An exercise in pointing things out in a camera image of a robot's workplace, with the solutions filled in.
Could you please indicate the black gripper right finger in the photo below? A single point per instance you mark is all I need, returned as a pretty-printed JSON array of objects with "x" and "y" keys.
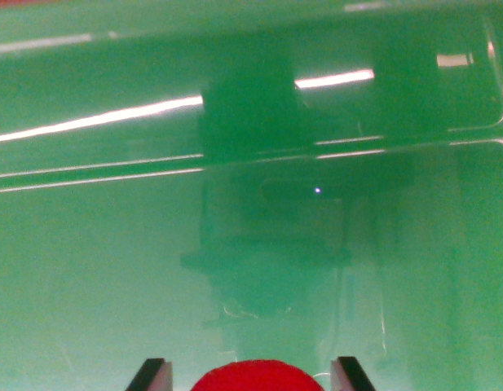
[{"x": 351, "y": 374}]

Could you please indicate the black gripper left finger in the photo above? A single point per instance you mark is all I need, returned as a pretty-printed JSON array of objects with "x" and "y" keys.
[{"x": 151, "y": 376}]

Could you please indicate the red strawberry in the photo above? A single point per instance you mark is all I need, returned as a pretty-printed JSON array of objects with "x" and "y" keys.
[{"x": 257, "y": 379}]

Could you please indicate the green plastic bin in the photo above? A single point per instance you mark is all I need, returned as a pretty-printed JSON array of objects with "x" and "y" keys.
[{"x": 112, "y": 244}]

